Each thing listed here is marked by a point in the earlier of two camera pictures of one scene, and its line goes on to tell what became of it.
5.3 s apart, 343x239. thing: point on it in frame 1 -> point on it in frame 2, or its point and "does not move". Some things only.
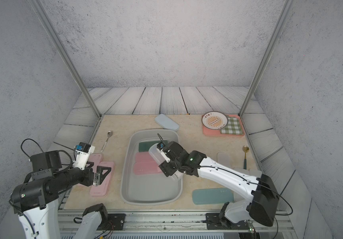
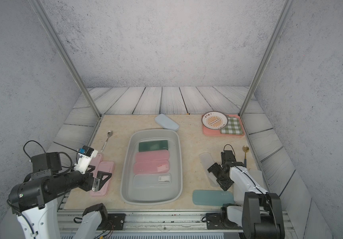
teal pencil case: x=212 y=196 does not move
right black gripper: x=166 y=169 -> x=224 y=184
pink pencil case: x=147 y=168 does not move
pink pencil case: x=104 y=188 does not move
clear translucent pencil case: x=161 y=160 -> x=152 y=179
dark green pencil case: x=144 y=146 does not move
